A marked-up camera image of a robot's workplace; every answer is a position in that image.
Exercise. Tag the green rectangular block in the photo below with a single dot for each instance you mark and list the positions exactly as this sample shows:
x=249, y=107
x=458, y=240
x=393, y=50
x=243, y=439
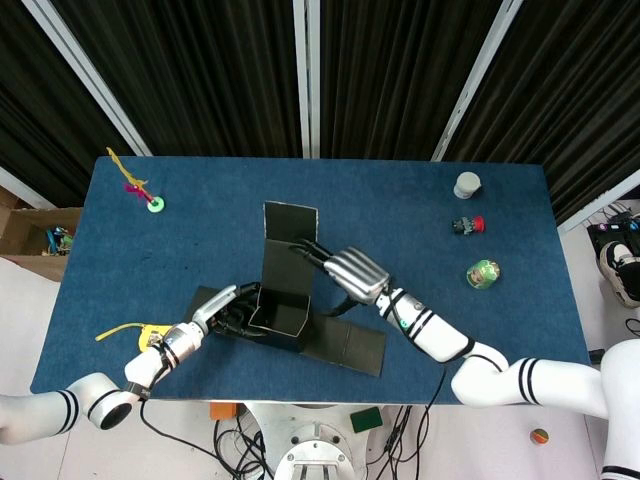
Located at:
x=366, y=420

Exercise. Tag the black stand leg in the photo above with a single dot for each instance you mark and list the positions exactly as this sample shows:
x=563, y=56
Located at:
x=596, y=356

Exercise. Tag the yellow tape measure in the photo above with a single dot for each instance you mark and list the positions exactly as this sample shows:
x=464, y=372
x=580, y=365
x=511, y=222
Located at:
x=150, y=336

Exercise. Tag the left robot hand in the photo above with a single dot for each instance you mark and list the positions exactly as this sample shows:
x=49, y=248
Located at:
x=215, y=307

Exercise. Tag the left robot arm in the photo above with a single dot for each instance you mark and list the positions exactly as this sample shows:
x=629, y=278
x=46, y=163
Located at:
x=45, y=415

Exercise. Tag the black and white shoe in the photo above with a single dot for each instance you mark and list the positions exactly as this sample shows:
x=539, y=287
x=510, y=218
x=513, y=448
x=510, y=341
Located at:
x=617, y=270

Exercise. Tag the feather shuttlecock toy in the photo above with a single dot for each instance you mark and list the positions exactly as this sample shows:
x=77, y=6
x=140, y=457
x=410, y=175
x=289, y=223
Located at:
x=156, y=204

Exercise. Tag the orange block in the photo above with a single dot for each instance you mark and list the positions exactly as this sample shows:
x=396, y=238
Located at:
x=222, y=411

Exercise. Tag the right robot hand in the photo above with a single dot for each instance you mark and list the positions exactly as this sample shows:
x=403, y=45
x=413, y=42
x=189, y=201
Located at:
x=357, y=275

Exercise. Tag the blue table mat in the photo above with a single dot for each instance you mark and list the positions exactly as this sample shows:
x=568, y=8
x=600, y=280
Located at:
x=200, y=225

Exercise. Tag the colourful toy pile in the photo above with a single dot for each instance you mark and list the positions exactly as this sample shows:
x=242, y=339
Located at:
x=59, y=240

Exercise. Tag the white frame post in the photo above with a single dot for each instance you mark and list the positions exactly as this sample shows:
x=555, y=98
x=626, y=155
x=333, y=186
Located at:
x=600, y=202
x=25, y=189
x=475, y=80
x=306, y=75
x=85, y=75

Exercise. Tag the black curtain panel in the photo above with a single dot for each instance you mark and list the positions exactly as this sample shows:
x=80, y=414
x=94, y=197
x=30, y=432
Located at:
x=575, y=90
x=35, y=110
x=200, y=75
x=390, y=75

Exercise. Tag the black paper box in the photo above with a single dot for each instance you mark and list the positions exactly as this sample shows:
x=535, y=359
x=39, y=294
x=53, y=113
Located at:
x=287, y=270

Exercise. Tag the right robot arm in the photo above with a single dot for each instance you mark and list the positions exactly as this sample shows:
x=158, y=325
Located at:
x=440, y=340

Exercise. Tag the white plastic jar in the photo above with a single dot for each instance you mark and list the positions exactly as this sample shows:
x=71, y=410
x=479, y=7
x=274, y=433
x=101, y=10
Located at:
x=467, y=184

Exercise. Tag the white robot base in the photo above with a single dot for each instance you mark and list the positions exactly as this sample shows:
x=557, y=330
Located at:
x=310, y=450

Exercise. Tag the brown cardboard box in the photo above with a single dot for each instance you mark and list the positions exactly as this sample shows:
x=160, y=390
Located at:
x=27, y=225

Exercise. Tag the red emergency stop button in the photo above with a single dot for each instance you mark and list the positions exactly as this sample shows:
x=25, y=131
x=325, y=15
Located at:
x=467, y=225

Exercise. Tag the orange ball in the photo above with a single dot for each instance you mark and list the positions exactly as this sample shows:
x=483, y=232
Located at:
x=539, y=436

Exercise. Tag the black electronic device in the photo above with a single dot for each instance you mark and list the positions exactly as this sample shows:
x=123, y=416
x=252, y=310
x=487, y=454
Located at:
x=610, y=232

